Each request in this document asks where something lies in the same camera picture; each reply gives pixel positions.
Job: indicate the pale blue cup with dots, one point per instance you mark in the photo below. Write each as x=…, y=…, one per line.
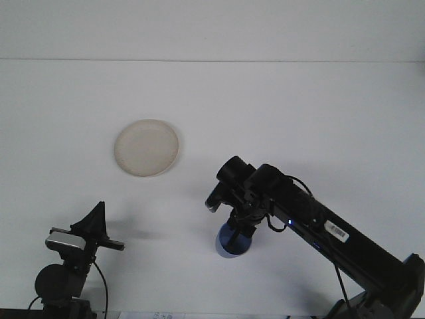
x=241, y=250

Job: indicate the pale round plate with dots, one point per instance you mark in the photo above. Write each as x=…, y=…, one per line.
x=146, y=148

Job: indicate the white printed paper sheet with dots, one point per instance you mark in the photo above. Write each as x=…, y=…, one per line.
x=159, y=315

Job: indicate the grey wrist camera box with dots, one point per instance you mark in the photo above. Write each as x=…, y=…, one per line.
x=64, y=241
x=214, y=199

